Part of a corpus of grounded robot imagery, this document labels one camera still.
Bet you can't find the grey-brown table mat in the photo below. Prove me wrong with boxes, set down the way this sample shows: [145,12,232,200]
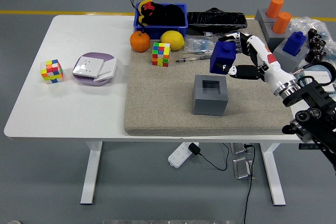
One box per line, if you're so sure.
[123,18,295,137]

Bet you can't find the grey ballpoint pen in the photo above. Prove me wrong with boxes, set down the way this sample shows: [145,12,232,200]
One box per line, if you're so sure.
[175,55,213,63]

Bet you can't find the multicolour puzzle cube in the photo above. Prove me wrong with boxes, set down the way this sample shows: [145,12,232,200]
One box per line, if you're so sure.
[151,41,171,68]
[40,59,65,85]

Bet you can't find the black pouch with yellow trim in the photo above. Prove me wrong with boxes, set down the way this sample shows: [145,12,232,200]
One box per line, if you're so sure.
[128,0,186,27]

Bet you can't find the grey seal holder block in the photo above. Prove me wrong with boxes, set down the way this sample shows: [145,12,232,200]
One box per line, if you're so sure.
[254,8,276,25]
[272,37,310,73]
[264,20,292,53]
[193,74,228,116]

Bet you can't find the white wall socket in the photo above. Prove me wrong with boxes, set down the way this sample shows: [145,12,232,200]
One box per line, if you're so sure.
[72,56,105,78]

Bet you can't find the clear bag of resistors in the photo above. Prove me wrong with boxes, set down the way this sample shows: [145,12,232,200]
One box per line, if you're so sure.
[183,36,221,55]

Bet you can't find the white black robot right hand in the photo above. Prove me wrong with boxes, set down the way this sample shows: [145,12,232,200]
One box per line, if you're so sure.
[217,31,297,95]

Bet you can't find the white switch panel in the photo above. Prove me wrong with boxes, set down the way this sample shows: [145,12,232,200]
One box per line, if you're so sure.
[93,57,118,82]
[304,70,336,91]

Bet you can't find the white table leg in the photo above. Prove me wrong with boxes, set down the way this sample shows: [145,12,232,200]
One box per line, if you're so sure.
[80,141,103,205]
[259,142,286,206]

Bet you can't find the black wrapped long bundle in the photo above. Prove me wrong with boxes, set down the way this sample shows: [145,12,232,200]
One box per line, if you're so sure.
[186,7,248,33]

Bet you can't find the clear plastic bag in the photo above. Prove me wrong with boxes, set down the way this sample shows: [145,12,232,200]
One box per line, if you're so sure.
[288,16,336,41]

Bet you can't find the purple plate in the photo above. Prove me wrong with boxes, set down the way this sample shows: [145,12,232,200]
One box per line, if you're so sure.
[72,52,117,87]

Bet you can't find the blue square seal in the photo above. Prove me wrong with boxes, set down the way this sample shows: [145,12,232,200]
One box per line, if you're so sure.
[209,40,237,75]
[282,31,307,57]

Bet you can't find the black table control panel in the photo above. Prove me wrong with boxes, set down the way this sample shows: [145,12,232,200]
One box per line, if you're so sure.
[298,143,320,150]

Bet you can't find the blue plastic bin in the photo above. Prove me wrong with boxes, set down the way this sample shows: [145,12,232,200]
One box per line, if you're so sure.
[133,3,188,40]

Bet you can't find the silver metal bracket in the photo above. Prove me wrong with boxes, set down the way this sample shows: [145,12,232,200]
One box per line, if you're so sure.
[230,142,250,155]
[233,157,254,180]

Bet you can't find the orange fruit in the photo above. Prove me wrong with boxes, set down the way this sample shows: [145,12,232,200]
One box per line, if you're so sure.
[130,30,151,53]

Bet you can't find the black power cable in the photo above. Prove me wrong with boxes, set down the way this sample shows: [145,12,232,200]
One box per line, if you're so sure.
[243,144,256,221]

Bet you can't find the black power adapter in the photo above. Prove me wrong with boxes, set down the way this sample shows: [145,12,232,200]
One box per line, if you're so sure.
[188,142,202,156]

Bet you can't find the thin black adapter cable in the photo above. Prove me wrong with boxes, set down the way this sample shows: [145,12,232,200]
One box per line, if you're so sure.
[198,142,229,172]

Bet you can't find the orange cylinder seal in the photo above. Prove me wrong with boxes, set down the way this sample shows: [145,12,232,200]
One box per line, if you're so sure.
[271,12,292,35]
[266,0,285,18]

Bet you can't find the light blue plate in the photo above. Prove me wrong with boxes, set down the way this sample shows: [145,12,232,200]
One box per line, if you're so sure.
[301,63,336,92]

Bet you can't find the white power strip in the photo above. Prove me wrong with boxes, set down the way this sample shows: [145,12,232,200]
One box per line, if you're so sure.
[167,142,200,169]

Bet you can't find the yellow lemon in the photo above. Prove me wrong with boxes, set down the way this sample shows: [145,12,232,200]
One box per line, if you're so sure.
[160,30,185,51]

